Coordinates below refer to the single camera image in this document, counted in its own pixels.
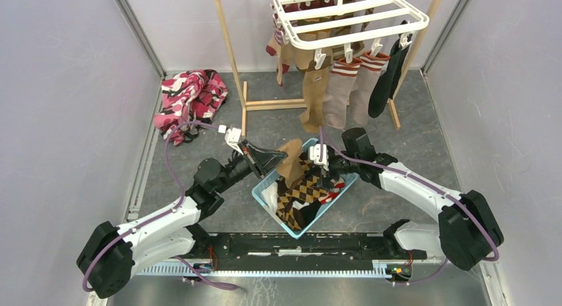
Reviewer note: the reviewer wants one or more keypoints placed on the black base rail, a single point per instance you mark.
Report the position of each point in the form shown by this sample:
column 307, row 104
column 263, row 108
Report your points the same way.
column 316, row 251

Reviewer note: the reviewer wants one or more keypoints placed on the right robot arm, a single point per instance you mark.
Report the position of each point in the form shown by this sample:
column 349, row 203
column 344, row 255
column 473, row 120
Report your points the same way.
column 465, row 232

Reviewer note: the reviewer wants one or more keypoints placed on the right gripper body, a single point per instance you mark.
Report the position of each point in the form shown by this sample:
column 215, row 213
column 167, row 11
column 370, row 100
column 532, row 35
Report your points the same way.
column 339, row 167

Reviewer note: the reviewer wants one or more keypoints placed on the light blue cable tray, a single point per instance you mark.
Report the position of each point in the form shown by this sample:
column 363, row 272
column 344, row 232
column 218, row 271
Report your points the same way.
column 176, row 268

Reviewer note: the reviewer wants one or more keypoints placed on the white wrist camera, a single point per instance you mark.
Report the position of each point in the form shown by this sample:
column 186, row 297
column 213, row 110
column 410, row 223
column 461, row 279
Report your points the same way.
column 232, row 137
column 318, row 155

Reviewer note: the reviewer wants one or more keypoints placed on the beige pink sock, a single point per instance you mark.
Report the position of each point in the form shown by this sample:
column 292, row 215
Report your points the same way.
column 367, row 77

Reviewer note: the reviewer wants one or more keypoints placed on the tan ribbed sock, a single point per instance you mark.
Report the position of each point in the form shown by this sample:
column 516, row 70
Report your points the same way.
column 290, row 168
column 314, row 87

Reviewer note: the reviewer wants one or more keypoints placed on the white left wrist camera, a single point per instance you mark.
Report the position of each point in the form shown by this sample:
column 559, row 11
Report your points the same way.
column 232, row 137

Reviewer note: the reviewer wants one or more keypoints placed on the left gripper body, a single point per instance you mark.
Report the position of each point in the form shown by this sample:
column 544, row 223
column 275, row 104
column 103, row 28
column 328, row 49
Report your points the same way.
column 257, row 162

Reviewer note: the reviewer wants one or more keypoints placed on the white cloth in basket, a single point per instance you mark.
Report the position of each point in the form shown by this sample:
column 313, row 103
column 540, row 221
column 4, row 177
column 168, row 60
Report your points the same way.
column 270, row 197

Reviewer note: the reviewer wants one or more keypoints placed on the brown yellow checked sock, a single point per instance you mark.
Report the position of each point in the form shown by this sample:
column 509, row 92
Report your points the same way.
column 299, row 206

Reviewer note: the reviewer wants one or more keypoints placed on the red santa sock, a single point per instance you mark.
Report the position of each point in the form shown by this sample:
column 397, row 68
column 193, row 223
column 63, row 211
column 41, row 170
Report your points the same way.
column 332, row 194

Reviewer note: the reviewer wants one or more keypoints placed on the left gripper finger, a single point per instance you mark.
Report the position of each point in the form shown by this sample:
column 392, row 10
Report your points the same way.
column 268, row 163
column 255, row 152

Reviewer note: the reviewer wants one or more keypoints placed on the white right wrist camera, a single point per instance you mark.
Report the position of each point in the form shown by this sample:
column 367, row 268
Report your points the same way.
column 318, row 155

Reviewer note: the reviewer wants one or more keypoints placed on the red purple striped sock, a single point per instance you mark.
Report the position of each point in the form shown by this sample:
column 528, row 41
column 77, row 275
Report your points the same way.
column 280, row 47

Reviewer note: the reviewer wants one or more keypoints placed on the pink camouflage cloth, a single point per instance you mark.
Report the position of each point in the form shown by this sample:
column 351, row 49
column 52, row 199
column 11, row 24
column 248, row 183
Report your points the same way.
column 193, row 95

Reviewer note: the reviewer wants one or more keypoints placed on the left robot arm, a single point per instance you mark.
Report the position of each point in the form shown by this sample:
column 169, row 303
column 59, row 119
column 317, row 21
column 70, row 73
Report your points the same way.
column 114, row 254

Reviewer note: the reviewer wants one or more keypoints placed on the light blue laundry basket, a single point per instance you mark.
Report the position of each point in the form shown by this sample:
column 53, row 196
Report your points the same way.
column 349, row 179

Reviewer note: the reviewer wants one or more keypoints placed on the black sock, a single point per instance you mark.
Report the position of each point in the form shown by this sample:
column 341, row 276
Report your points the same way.
column 388, row 81

